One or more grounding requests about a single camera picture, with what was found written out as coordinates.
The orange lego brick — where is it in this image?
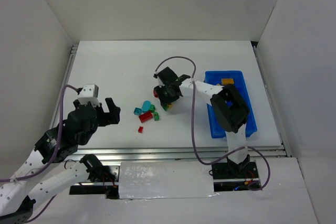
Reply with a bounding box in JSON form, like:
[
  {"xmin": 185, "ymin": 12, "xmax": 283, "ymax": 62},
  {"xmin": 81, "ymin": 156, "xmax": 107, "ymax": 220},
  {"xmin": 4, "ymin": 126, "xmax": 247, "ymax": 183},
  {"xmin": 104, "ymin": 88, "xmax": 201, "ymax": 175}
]
[{"xmin": 221, "ymin": 78, "xmax": 234, "ymax": 86}]

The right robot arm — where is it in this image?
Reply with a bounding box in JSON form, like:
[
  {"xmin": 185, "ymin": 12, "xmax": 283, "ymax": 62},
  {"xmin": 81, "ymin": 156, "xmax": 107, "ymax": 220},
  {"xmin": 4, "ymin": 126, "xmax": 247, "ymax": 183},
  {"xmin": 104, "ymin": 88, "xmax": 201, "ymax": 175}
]
[{"xmin": 154, "ymin": 67, "xmax": 250, "ymax": 175}]

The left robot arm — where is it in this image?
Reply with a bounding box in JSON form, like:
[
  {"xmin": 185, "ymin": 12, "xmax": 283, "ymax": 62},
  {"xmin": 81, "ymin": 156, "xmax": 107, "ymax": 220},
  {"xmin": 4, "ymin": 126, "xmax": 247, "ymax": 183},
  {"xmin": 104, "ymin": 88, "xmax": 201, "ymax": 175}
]
[{"xmin": 1, "ymin": 98, "xmax": 121, "ymax": 223}]

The red flower lego piece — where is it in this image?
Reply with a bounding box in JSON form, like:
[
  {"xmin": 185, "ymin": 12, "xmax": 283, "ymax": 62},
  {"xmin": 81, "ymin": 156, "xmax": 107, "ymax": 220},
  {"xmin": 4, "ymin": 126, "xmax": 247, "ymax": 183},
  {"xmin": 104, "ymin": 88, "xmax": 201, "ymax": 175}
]
[{"xmin": 153, "ymin": 90, "xmax": 159, "ymax": 98}]

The green curved lego brick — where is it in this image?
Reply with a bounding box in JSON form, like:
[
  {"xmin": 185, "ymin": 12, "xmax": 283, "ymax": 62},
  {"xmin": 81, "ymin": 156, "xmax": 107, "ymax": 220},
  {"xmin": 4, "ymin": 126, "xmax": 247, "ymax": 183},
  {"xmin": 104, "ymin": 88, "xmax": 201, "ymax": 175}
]
[{"xmin": 162, "ymin": 104, "xmax": 168, "ymax": 111}]

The small green lego brick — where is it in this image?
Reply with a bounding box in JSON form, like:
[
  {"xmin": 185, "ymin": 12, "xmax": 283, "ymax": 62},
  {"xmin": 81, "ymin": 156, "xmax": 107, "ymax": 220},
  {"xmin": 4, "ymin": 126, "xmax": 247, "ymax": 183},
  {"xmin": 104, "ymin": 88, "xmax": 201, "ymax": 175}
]
[{"xmin": 149, "ymin": 104, "xmax": 155, "ymax": 112}]

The light blue oval lego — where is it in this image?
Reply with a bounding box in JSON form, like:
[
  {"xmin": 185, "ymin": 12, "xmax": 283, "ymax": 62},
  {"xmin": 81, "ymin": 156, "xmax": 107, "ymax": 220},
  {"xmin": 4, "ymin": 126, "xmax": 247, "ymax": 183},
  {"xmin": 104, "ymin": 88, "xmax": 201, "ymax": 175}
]
[{"xmin": 141, "ymin": 100, "xmax": 151, "ymax": 113}]

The green lego with red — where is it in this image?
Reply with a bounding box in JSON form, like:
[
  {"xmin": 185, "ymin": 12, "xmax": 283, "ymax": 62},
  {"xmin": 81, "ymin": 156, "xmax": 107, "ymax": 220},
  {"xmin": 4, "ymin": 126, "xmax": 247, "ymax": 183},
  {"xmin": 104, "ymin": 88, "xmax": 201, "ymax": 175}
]
[{"xmin": 153, "ymin": 112, "xmax": 160, "ymax": 121}]

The teal square lego brick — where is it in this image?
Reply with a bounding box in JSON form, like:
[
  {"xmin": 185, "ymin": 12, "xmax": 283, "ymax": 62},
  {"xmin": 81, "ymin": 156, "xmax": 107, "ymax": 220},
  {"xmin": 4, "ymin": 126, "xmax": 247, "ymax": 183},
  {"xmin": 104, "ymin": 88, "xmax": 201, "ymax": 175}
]
[{"xmin": 133, "ymin": 108, "xmax": 142, "ymax": 116}]

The large red lego brick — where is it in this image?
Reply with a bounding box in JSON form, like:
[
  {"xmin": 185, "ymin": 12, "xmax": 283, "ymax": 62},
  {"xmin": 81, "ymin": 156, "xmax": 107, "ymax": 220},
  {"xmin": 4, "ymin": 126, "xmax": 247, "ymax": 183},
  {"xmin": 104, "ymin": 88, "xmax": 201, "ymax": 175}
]
[{"xmin": 139, "ymin": 111, "xmax": 153, "ymax": 123}]

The blue compartment tray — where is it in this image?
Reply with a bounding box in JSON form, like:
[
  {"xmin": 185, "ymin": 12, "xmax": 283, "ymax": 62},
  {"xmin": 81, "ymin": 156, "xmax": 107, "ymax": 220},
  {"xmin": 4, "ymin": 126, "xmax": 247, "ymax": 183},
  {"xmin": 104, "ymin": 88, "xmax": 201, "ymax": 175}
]
[{"xmin": 204, "ymin": 70, "xmax": 257, "ymax": 138}]

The white foil cover plate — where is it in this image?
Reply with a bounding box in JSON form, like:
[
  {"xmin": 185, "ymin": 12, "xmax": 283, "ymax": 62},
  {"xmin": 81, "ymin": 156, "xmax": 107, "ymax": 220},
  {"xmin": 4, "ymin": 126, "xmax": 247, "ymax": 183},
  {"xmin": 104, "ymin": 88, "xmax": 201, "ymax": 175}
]
[{"xmin": 119, "ymin": 161, "xmax": 214, "ymax": 199}]

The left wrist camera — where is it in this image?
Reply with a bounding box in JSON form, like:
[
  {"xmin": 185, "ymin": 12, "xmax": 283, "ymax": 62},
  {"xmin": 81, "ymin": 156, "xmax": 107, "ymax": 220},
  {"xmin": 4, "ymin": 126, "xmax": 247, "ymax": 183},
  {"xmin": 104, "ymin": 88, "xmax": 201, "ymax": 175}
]
[{"xmin": 78, "ymin": 84, "xmax": 100, "ymax": 107}]

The aluminium frame rail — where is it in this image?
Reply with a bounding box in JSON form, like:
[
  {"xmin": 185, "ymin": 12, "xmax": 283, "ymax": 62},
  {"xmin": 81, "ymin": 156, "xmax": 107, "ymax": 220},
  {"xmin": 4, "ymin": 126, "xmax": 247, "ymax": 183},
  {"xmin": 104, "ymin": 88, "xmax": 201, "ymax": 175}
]
[{"xmin": 68, "ymin": 146, "xmax": 287, "ymax": 162}]

